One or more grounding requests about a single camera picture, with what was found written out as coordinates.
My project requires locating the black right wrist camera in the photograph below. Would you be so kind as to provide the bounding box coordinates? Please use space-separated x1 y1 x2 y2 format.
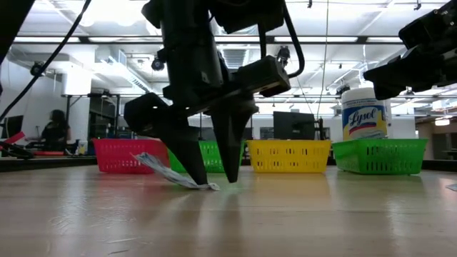
398 0 457 49

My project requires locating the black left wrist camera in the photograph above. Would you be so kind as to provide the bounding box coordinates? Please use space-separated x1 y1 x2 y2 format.
210 0 286 35

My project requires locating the black aluminium table frame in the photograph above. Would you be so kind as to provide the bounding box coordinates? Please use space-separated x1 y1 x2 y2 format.
0 156 457 174

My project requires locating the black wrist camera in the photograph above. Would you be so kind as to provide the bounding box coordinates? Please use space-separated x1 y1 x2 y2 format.
398 0 457 49
210 0 286 35

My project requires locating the black metal rack frame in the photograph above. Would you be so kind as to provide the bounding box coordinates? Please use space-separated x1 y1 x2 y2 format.
198 94 255 141

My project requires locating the black overhead frame beam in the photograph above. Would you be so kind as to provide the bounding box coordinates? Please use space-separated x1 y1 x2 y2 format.
14 34 404 46

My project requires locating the red angled bar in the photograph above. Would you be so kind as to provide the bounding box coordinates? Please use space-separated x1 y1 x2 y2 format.
0 131 26 146

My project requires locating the yellow disinfecting wipes canister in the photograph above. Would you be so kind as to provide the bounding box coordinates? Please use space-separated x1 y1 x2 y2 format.
341 87 389 141

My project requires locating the green plastic basket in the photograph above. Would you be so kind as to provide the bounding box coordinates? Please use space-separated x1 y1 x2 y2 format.
166 140 247 174
331 138 428 176

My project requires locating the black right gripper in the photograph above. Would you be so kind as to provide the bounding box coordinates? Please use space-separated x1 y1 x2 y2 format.
363 37 457 101

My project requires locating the black monitor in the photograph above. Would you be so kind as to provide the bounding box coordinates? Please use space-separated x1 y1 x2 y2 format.
273 111 317 141
0 114 25 139

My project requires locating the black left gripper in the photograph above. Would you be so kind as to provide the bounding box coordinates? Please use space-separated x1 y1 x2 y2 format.
124 46 292 186

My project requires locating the yellow plastic basket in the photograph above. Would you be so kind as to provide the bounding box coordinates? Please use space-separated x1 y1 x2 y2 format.
246 138 332 174

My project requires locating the black ceiling spotlight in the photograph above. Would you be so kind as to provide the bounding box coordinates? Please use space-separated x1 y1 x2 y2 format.
150 56 166 72
30 61 46 78
276 45 291 69

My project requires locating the red plastic basket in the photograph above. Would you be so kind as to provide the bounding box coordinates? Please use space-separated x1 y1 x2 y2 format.
93 138 171 175

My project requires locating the person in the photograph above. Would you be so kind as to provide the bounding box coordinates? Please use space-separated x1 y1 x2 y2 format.
41 109 72 151

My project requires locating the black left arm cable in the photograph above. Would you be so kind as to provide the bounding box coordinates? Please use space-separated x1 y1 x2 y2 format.
0 0 93 122

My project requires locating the blue striped bandage wrapper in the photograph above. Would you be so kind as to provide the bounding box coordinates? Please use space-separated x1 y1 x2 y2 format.
132 152 221 191

